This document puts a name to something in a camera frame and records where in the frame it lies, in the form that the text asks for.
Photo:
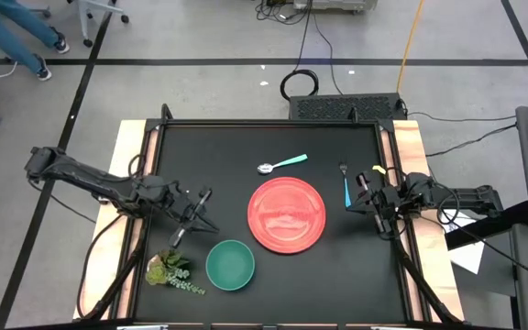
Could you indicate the black perforated computer case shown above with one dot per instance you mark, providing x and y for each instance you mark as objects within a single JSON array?
[{"x": 337, "y": 107}]

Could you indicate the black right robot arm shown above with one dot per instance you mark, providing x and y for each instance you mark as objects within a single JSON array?
[{"x": 465, "y": 197}]

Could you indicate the white paper sheet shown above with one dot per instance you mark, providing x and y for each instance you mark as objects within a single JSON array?
[{"x": 468, "y": 259}]

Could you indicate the artificial succulent plant sprig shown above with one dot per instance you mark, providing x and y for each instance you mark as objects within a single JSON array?
[{"x": 170, "y": 261}]

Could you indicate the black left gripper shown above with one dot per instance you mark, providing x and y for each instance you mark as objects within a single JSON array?
[{"x": 183, "y": 206}]

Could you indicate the wooden table side board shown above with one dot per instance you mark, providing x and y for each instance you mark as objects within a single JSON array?
[
  {"x": 128, "y": 137},
  {"x": 408, "y": 137}
]

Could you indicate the green ceramic bowl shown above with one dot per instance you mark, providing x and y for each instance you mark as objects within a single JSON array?
[{"x": 230, "y": 266}]

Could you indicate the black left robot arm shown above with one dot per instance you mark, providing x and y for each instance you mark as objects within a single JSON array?
[{"x": 85, "y": 176}]

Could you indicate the black metal beam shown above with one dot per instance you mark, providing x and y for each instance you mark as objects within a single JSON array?
[{"x": 488, "y": 227}]

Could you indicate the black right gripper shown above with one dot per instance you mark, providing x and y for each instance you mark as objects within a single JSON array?
[{"x": 383, "y": 201}]

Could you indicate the white office chair base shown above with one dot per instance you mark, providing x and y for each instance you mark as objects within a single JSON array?
[{"x": 83, "y": 14}]

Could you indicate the beige flat plate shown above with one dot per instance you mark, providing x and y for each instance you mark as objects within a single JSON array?
[{"x": 287, "y": 192}]

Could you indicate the yellow tape tag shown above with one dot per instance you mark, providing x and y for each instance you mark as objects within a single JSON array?
[{"x": 379, "y": 169}]

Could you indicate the grey equipment box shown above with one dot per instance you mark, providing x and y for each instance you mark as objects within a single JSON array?
[{"x": 337, "y": 4}]

